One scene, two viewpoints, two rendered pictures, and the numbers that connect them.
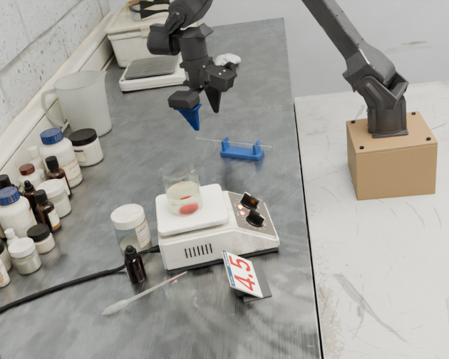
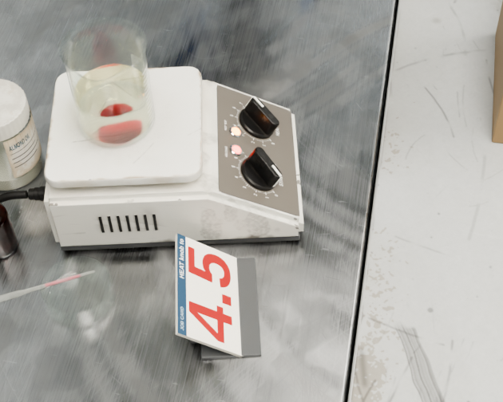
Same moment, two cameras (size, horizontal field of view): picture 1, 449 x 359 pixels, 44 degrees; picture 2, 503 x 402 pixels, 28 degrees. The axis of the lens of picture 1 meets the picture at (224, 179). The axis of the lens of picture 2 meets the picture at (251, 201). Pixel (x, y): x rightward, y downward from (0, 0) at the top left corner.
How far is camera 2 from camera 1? 29 cm
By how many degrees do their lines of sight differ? 21
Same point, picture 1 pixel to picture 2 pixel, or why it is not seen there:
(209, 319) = (123, 385)
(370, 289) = (465, 384)
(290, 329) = not seen: outside the picture
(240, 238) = (220, 213)
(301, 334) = not seen: outside the picture
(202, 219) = (143, 163)
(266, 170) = (319, 15)
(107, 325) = not seen: outside the picture
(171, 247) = (69, 210)
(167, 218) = (69, 143)
